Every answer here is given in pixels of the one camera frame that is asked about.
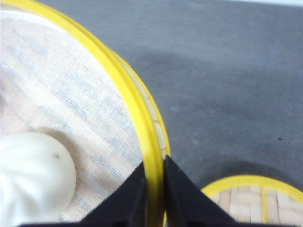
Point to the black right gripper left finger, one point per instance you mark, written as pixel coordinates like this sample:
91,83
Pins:
126,207

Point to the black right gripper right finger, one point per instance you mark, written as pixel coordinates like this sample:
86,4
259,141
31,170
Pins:
186,205

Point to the woven bamboo steamer lid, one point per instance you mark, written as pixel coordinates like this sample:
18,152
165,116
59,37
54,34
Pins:
257,199

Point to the bamboo steamer basket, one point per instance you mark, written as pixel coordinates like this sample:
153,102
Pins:
141,107

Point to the back basket middle bun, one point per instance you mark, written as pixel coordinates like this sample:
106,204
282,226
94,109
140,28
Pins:
37,179

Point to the white steamer liner cloth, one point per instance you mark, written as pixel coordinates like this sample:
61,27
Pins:
50,83

